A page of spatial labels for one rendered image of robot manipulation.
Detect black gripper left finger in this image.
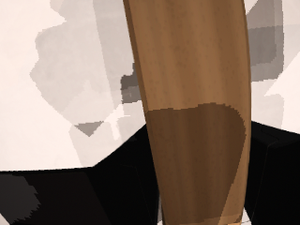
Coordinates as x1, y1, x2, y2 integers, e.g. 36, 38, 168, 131
0, 124, 160, 225

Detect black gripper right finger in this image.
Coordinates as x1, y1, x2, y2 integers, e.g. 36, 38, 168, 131
244, 120, 300, 225

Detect brown wooden board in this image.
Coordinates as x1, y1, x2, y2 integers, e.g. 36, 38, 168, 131
123, 0, 251, 225

